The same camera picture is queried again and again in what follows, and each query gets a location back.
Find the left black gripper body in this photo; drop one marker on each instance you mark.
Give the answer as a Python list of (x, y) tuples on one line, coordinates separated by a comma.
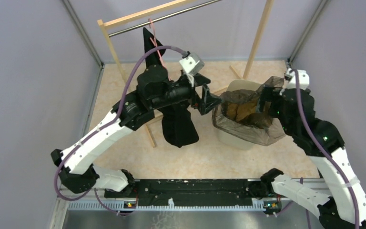
[(201, 104)]

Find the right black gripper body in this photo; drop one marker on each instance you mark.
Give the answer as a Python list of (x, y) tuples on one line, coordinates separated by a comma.
[(273, 94)]

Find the dark translucent trash bag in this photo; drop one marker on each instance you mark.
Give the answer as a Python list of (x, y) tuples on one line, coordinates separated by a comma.
[(237, 116)]

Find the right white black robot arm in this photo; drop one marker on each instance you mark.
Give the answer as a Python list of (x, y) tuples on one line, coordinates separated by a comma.
[(345, 206)]

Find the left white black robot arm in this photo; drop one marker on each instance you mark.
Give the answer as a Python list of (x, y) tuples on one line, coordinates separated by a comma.
[(75, 168)]

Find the beige plastic trash bin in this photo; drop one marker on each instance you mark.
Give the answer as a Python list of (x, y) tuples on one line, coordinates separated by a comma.
[(226, 138)]

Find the black t-shirt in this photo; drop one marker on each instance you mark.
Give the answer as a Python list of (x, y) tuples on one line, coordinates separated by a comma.
[(178, 126)]

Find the metal hanging rod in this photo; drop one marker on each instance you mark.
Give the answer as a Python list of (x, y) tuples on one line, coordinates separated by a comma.
[(163, 18)]

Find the wooden clothes rack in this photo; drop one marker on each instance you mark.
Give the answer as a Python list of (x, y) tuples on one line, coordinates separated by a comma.
[(105, 26)]

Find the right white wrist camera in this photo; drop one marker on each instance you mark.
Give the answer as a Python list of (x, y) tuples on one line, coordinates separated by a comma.
[(294, 77)]

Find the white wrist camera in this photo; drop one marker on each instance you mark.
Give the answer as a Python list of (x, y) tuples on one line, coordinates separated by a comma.
[(294, 77), (191, 64)]

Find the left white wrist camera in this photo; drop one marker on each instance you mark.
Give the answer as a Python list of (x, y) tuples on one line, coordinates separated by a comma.
[(191, 64)]

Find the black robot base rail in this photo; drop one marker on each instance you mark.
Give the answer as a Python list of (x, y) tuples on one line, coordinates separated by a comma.
[(201, 192)]

